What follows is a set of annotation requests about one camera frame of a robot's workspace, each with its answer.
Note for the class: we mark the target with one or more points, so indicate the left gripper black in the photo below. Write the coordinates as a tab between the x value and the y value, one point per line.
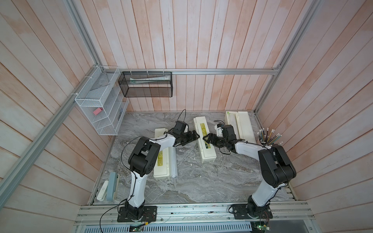
191	138

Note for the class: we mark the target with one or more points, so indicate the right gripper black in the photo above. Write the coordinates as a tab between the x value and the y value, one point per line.
210	138

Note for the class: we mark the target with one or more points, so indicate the cream dispenser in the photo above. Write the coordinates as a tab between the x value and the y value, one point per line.
241	124
162	165
207	151

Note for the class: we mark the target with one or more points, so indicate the plastic wrap roll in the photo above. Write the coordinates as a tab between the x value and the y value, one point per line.
173	162

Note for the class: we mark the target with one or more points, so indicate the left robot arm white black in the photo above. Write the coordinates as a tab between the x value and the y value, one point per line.
142	161

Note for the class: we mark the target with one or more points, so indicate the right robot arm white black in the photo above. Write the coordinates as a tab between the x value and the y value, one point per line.
276	168

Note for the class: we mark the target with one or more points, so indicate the pencil holder with pencils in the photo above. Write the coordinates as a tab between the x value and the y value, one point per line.
267	137

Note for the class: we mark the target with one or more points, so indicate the white and teal brush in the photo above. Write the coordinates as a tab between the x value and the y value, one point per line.
109	189

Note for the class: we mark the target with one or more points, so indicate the pink eraser block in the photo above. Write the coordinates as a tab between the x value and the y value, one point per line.
97	111

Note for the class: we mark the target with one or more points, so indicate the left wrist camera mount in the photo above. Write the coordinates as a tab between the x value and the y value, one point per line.
186	128

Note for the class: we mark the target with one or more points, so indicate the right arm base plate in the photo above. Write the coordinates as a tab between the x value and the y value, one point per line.
251	211

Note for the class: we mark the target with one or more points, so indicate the black wire mesh basket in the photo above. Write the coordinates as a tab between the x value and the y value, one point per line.
146	84

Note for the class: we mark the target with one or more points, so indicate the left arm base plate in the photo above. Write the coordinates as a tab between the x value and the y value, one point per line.
134	215

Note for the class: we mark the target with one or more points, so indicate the white wire mesh shelf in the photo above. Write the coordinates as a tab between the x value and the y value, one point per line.
100	89

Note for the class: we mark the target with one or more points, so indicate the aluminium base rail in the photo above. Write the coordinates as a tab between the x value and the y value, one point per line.
196	212

